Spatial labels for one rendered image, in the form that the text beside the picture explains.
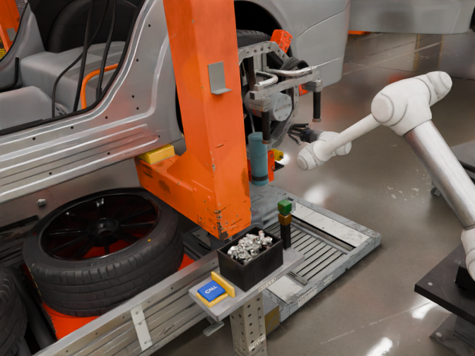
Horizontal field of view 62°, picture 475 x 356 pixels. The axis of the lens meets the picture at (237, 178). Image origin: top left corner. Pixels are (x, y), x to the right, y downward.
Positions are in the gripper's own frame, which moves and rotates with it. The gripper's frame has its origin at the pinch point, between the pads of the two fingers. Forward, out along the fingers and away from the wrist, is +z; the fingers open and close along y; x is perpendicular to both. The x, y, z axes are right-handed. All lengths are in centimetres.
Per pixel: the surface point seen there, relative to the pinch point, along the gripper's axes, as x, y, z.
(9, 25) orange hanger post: 93, -11, 232
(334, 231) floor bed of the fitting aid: -42, -37, -32
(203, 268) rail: 42, -79, -34
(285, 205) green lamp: 44, -41, -58
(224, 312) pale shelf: 55, -83, -64
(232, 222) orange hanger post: 49, -56, -42
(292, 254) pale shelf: 30, -56, -61
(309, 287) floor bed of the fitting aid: -11, -68, -51
